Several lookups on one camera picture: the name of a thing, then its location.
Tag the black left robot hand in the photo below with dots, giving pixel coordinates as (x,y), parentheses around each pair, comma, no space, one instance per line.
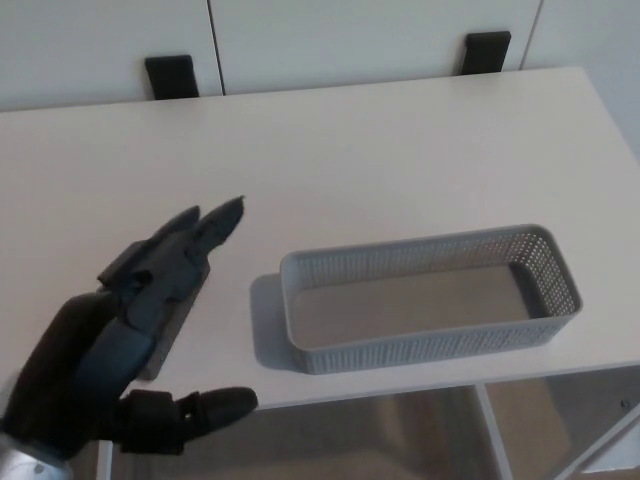
(100,360)

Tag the dark grey felt eraser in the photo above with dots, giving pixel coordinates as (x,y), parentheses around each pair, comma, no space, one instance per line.
(170,330)

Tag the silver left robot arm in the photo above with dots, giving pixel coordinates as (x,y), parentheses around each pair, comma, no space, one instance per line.
(30,462)

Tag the grey perforated plastic basket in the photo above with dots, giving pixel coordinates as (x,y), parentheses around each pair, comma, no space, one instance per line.
(430,350)

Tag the white cabinet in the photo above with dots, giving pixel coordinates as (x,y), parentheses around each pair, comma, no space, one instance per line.
(325,40)

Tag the white desk with metal frame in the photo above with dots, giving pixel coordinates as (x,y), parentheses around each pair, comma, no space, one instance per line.
(350,165)

